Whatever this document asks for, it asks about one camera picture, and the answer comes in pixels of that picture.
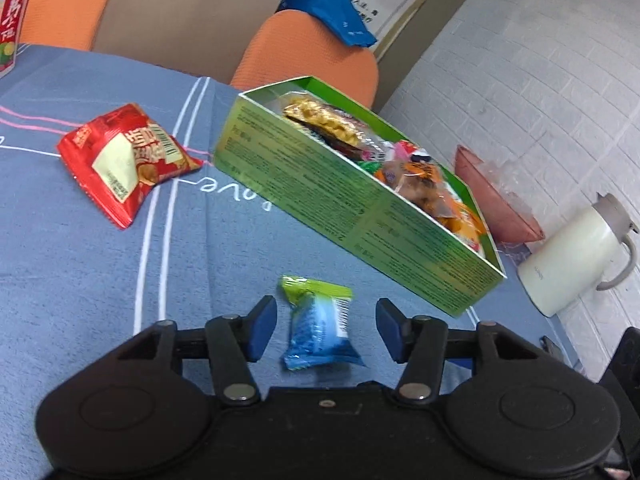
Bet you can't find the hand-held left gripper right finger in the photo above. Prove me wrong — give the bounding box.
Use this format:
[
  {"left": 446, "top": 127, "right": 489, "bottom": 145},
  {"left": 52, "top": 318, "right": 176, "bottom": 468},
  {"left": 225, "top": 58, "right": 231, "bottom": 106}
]
[{"left": 375, "top": 297, "right": 538, "bottom": 407}]

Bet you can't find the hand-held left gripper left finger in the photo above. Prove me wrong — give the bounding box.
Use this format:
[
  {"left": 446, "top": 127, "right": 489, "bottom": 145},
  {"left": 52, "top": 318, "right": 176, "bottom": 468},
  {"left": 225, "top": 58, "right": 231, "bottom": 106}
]
[{"left": 117, "top": 295, "right": 278, "bottom": 406}]

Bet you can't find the small blue green packet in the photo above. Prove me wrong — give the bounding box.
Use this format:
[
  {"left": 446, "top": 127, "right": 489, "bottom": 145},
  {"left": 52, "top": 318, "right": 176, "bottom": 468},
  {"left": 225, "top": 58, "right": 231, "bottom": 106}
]
[{"left": 279, "top": 275, "right": 363, "bottom": 371}]

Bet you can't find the green cardboard box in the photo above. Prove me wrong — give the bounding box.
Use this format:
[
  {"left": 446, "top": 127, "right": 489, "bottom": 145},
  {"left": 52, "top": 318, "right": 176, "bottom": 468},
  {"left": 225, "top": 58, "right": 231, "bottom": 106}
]
[{"left": 212, "top": 76, "right": 507, "bottom": 318}]

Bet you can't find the orange white snack packet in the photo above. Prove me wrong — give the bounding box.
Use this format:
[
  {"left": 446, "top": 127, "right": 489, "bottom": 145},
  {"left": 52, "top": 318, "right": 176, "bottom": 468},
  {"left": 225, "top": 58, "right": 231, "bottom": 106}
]
[{"left": 440, "top": 195, "right": 488, "bottom": 253}]

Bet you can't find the clear nut packet pink edge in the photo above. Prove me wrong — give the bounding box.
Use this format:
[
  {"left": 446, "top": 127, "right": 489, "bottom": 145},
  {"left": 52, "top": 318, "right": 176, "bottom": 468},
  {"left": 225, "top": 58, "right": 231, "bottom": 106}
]
[{"left": 375, "top": 140, "right": 451, "bottom": 211}]

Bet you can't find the dark red label snack packet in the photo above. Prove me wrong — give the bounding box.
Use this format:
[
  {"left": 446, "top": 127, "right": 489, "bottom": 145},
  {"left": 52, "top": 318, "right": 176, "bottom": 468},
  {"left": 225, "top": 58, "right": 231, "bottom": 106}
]
[{"left": 282, "top": 92, "right": 373, "bottom": 153}]

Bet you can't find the red puffed snack packet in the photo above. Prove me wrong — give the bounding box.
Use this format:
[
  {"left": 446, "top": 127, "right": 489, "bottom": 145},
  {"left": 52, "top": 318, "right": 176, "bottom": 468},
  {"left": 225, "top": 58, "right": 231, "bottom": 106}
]
[{"left": 56, "top": 103, "right": 205, "bottom": 231}]

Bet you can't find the red plastic bowl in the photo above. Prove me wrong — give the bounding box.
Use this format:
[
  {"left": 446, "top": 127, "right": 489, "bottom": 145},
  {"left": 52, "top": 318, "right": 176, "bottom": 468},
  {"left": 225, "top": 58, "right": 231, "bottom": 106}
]
[{"left": 454, "top": 145, "right": 546, "bottom": 246}]

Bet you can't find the white kettle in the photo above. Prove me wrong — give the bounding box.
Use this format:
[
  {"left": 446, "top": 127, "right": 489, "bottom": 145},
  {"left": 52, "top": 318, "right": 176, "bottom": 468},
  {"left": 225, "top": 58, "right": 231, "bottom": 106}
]
[{"left": 517, "top": 192, "right": 640, "bottom": 318}]

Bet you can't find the blue striped tablecloth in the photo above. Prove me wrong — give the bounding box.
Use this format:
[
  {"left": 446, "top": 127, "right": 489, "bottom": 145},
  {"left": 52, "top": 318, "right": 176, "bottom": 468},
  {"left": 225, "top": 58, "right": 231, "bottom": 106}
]
[{"left": 0, "top": 42, "right": 576, "bottom": 411}]

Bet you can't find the black flat device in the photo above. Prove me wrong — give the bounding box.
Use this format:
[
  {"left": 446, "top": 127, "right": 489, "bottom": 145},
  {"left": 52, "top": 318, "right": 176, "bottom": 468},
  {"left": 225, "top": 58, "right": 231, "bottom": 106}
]
[{"left": 597, "top": 327, "right": 640, "bottom": 461}]

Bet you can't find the orange chair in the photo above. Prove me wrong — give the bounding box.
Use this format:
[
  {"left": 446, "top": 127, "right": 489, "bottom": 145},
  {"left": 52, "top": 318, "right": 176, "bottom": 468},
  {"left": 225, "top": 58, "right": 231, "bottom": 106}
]
[
  {"left": 230, "top": 9, "right": 379, "bottom": 108},
  {"left": 20, "top": 0, "right": 123, "bottom": 51}
]

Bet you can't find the brown cardboard sheet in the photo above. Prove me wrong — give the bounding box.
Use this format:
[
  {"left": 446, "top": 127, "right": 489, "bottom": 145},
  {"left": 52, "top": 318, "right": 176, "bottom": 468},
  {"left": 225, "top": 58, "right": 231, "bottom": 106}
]
[{"left": 95, "top": 0, "right": 296, "bottom": 68}]

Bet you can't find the blue fabric bag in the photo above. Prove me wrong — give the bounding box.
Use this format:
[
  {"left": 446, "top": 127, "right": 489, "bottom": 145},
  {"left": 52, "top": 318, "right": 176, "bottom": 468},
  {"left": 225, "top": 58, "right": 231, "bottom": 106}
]
[{"left": 237, "top": 0, "right": 378, "bottom": 48}]

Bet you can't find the red label juice bottle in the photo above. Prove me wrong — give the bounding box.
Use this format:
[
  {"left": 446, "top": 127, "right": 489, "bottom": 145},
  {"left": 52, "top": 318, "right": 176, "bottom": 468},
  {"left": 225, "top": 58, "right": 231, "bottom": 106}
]
[{"left": 0, "top": 0, "right": 33, "bottom": 78}]

